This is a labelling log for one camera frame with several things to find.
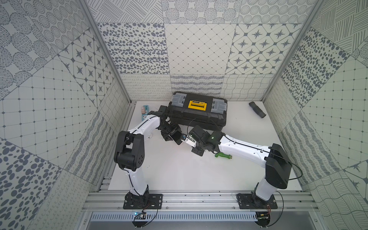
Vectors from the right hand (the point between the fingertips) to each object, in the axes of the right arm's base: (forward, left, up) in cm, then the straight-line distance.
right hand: (197, 145), depth 84 cm
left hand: (+10, +14, -2) cm, 17 cm away
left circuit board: (-34, +29, -12) cm, 46 cm away
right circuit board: (-32, -34, -13) cm, 48 cm away
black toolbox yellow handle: (+22, +6, +7) cm, 24 cm away
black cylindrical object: (+41, -47, -8) cm, 63 cm away
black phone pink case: (+5, +13, +1) cm, 14 cm away
